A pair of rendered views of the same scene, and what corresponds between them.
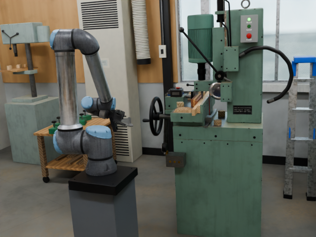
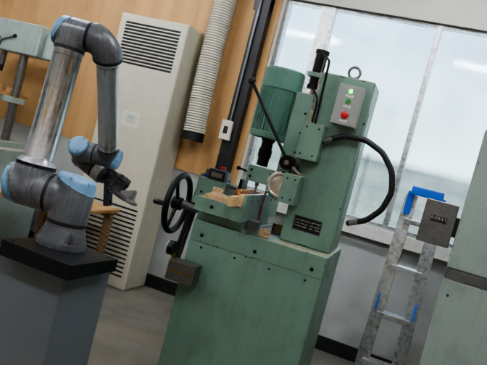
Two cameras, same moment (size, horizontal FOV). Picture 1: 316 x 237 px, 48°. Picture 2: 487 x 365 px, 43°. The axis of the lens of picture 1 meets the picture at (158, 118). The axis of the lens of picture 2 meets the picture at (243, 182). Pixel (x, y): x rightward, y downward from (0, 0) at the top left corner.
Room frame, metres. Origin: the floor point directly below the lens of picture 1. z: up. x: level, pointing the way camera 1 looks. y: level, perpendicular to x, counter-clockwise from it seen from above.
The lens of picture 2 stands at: (-0.25, -0.20, 1.16)
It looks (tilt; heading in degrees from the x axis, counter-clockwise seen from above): 4 degrees down; 359
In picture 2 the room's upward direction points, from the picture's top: 15 degrees clockwise
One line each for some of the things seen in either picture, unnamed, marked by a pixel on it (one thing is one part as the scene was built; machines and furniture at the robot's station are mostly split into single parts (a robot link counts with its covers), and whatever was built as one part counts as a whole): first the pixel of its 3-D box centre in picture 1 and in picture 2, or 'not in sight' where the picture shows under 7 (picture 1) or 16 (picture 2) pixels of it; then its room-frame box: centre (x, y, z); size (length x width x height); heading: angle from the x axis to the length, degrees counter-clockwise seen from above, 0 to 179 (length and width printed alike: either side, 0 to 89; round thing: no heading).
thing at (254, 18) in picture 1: (249, 28); (348, 106); (2.21, -0.58, 1.40); 0.10 x 0.06 x 0.16; 73
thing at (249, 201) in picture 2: (208, 99); (263, 200); (2.46, -0.36, 0.93); 0.60 x 0.02 x 0.06; 163
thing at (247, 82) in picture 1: (245, 66); (330, 164); (2.35, -0.59, 1.16); 0.22 x 0.22 x 0.72; 73
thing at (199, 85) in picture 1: (204, 86); (262, 177); (2.43, -0.33, 1.03); 0.14 x 0.07 x 0.09; 73
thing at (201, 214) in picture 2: (193, 115); (234, 217); (2.46, -0.26, 0.82); 0.40 x 0.21 x 0.04; 163
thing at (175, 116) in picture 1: (188, 107); (230, 203); (2.50, -0.22, 0.87); 0.61 x 0.30 x 0.06; 163
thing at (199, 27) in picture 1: (201, 38); (277, 104); (2.44, -0.32, 1.35); 0.18 x 0.18 x 0.31
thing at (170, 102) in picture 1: (176, 101); (215, 189); (2.53, -0.14, 0.91); 0.15 x 0.14 x 0.09; 163
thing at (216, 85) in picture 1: (218, 90); (280, 185); (2.28, -0.40, 1.02); 0.12 x 0.03 x 0.12; 73
